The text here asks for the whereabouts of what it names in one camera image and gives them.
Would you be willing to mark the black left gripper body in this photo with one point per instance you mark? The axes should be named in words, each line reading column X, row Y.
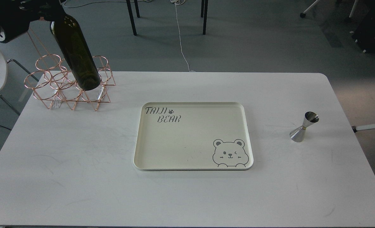
column 49, row 10

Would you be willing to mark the dark green wine bottle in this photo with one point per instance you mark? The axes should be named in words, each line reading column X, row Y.
column 68, row 34

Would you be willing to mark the steel double jigger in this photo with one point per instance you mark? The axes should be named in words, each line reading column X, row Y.
column 298, row 134

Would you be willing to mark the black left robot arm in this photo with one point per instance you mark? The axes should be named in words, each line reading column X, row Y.
column 16, row 15

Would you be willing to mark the black table legs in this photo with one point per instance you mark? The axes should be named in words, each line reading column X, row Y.
column 203, row 13

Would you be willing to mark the cream bear tray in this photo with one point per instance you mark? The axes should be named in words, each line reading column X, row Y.
column 193, row 136

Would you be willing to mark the copper wire bottle rack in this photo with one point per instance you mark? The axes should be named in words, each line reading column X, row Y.
column 55, row 86

